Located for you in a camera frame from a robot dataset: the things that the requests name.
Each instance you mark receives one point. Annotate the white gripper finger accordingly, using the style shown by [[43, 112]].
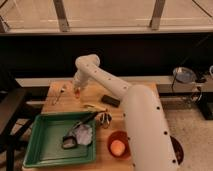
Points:
[[80, 89], [75, 88]]

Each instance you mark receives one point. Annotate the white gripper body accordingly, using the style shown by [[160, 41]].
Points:
[[80, 79]]

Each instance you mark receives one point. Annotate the orange pepper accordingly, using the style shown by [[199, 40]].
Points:
[[77, 94]]

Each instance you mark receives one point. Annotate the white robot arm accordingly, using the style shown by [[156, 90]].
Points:
[[147, 129]]

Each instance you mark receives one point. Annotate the metal fork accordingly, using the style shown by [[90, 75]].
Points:
[[63, 88]]

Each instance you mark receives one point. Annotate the black rectangular block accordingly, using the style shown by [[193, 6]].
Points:
[[110, 100]]

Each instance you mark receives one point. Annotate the white crumpled cloth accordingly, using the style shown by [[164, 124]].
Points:
[[84, 134]]

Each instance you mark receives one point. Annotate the black white small object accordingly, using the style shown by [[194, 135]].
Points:
[[69, 142]]

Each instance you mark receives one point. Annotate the orange bowl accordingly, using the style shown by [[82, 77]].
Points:
[[122, 136]]

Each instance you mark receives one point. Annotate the green plastic tray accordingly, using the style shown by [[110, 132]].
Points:
[[45, 144]]

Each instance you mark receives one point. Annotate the orange ball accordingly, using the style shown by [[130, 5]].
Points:
[[117, 148]]

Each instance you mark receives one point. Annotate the black chair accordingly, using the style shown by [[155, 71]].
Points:
[[16, 116]]

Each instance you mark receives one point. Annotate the blue metal pan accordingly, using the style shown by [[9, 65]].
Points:
[[184, 75]]

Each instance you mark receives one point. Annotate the dark brown bowl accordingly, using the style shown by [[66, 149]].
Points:
[[178, 150]]

